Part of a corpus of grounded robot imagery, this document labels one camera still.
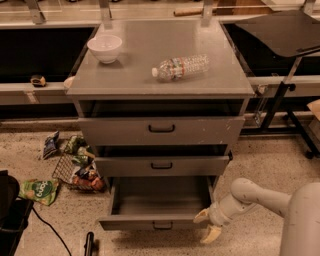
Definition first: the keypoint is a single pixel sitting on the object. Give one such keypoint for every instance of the black handle bottom edge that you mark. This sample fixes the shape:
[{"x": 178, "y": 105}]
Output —
[{"x": 89, "y": 244}]

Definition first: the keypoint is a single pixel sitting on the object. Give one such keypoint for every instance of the grey middle drawer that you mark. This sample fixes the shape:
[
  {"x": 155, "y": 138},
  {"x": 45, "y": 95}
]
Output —
[{"x": 162, "y": 160}]

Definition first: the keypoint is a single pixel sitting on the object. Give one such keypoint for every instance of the red snack bag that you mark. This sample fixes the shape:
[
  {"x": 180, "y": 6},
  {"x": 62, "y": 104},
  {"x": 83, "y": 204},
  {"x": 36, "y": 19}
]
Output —
[{"x": 92, "y": 181}]

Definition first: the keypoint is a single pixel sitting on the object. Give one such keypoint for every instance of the wire mesh basket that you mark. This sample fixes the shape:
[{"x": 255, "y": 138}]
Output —
[{"x": 79, "y": 164}]

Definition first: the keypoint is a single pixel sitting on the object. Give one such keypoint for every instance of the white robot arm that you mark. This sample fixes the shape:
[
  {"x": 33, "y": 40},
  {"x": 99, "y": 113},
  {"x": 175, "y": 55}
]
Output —
[{"x": 300, "y": 211}]

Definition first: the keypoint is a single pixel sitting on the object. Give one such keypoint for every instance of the grey drawer cabinet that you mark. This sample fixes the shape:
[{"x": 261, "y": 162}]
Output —
[{"x": 146, "y": 43}]

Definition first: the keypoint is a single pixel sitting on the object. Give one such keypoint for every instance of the blue snack bag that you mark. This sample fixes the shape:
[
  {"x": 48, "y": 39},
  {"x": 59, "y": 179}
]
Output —
[{"x": 50, "y": 145}]

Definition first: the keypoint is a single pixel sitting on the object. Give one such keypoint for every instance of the black equipment at left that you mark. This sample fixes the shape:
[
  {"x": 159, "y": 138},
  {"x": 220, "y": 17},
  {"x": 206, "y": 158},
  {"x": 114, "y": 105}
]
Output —
[{"x": 14, "y": 214}]

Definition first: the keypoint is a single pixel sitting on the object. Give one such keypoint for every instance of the black stand with tray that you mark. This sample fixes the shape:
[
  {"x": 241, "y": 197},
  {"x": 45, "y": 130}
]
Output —
[{"x": 280, "y": 55}]

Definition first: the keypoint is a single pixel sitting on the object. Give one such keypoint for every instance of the grey drawer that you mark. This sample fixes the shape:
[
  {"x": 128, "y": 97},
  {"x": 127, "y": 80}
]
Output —
[
  {"x": 162, "y": 160},
  {"x": 160, "y": 122},
  {"x": 158, "y": 203}
]

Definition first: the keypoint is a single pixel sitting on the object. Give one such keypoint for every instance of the green snack bag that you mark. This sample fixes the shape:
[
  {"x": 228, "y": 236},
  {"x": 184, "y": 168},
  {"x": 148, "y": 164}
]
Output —
[{"x": 41, "y": 191}]

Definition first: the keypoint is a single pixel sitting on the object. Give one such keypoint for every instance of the white ceramic bowl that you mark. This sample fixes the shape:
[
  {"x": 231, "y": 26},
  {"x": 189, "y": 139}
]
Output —
[{"x": 105, "y": 48}]

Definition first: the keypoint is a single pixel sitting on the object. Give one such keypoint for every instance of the clear plastic water bottle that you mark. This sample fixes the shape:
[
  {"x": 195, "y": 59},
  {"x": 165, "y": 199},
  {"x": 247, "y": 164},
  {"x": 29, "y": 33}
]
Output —
[{"x": 181, "y": 67}]

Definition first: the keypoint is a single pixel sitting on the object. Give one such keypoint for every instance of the green snack packet in basket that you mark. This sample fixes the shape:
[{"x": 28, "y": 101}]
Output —
[{"x": 74, "y": 143}]

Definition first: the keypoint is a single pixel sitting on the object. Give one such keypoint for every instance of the grey top drawer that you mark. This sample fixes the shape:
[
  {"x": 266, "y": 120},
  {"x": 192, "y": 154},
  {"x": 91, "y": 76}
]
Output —
[{"x": 160, "y": 122}]

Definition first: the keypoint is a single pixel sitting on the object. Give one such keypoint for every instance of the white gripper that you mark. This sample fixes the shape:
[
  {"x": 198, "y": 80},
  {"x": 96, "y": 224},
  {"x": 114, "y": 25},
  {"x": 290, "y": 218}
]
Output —
[{"x": 217, "y": 215}]

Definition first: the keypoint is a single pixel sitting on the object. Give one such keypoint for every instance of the grey bottom drawer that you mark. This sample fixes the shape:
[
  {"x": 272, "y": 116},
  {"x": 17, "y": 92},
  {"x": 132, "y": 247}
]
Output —
[{"x": 158, "y": 203}]

